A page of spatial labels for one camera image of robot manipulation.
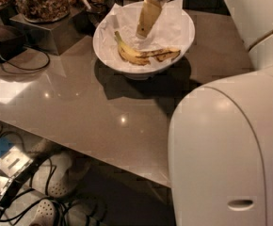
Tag white ceramic bowl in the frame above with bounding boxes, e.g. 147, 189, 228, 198
92, 0, 196, 81

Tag dark round device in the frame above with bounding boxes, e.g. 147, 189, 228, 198
0, 25, 26, 62

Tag grey metal stand block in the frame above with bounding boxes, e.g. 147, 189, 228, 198
10, 7, 94, 55

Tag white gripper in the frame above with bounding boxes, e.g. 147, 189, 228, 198
136, 0, 169, 38

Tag yellow spotted banana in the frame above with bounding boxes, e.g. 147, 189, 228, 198
114, 31, 181, 66

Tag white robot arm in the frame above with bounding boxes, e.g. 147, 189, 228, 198
168, 0, 273, 226

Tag black floor cables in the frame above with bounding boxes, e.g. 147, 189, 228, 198
0, 120, 107, 226

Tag white perforated clog shoe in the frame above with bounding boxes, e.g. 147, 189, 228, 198
32, 151, 92, 200

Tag grey metal box with blue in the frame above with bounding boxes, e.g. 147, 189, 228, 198
0, 137, 33, 205

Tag white paper liner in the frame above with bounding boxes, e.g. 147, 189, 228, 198
98, 0, 185, 73

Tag black cable on table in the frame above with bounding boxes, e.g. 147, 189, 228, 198
0, 38, 52, 75

